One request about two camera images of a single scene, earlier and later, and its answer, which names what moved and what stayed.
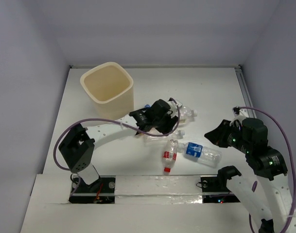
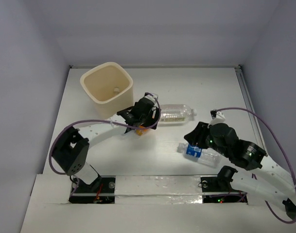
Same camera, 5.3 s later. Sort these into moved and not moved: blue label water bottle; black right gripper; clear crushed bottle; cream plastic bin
Moved: black right gripper; clear crushed bottle
Not moved: cream plastic bin; blue label water bottle
